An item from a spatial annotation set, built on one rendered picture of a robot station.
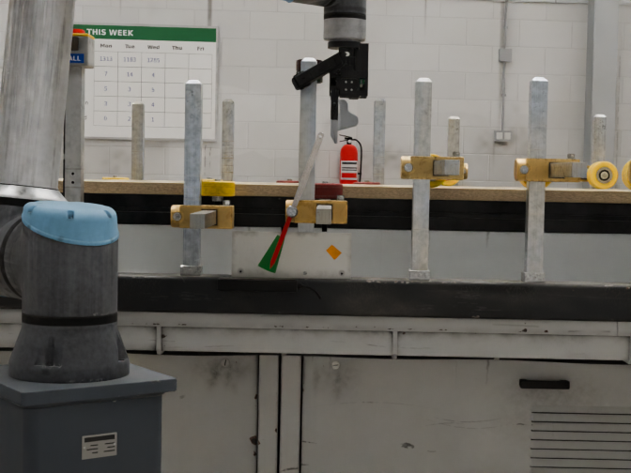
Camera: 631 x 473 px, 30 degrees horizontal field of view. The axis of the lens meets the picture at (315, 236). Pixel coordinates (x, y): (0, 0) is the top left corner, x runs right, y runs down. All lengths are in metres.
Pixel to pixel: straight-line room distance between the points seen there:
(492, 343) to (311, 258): 0.44
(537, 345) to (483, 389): 0.28
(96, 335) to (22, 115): 0.41
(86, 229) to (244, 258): 0.78
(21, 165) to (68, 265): 0.25
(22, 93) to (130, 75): 7.73
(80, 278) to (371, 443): 1.22
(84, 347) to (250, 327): 0.81
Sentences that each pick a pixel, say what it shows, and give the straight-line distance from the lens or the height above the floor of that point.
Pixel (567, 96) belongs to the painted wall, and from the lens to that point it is 10.19.
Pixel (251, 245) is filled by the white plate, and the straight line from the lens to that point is 2.57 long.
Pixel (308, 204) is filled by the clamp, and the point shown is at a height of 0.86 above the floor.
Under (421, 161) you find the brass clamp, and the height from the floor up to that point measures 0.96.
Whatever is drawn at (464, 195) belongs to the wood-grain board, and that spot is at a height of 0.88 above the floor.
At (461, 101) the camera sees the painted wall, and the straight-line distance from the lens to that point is 9.96.
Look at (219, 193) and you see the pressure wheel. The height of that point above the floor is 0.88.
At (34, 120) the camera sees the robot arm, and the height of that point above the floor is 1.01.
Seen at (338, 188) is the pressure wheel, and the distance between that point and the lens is 2.67.
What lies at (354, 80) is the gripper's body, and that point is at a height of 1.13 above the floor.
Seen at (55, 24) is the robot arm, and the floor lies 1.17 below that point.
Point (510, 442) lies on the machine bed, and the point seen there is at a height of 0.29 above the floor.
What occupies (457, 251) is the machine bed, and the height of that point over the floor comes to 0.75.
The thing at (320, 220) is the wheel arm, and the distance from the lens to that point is 2.28.
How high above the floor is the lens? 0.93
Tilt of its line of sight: 3 degrees down
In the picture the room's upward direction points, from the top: 1 degrees clockwise
